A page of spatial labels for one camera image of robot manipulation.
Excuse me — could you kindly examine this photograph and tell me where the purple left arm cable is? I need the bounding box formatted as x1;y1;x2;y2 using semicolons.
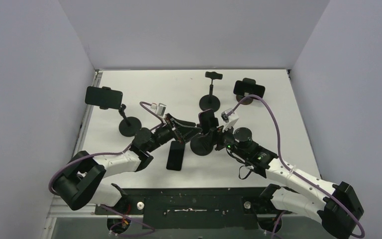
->
48;101;165;238

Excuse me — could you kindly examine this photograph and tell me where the black phone on brown stand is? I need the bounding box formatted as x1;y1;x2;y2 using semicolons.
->
233;81;266;98

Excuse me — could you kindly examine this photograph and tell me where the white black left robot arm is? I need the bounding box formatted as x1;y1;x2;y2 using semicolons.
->
48;114;202;214

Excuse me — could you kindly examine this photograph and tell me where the black thin cable loop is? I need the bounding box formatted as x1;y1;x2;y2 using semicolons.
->
227;150;258;180

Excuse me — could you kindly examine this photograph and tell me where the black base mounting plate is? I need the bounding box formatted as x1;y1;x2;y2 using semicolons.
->
115;187;280;230

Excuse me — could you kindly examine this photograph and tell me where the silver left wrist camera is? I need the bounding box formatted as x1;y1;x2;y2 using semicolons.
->
151;103;167;117

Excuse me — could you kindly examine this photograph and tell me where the black ball-joint phone stand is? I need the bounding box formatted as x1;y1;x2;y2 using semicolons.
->
190;127;218;156

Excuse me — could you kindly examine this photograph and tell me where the black phone left stand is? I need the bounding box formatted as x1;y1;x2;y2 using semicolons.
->
85;86;123;110

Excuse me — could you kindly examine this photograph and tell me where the black round-base phone stand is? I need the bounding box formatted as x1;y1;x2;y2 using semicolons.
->
199;71;223;112

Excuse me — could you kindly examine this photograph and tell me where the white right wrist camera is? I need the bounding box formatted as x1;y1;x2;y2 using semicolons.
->
221;109;239;131

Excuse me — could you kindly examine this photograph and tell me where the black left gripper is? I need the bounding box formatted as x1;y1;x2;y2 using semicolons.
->
146;114;202;153

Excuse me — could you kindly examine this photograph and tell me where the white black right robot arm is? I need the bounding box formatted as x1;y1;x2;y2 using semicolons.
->
205;127;364;239

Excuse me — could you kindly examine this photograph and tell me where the purple cased phone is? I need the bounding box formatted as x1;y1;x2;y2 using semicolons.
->
198;109;219;135

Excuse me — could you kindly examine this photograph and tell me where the silver-edged black phone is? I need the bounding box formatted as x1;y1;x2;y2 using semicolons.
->
166;141;185;171

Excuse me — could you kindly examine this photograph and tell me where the brown-base small phone stand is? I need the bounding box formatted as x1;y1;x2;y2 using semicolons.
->
236;78;257;106

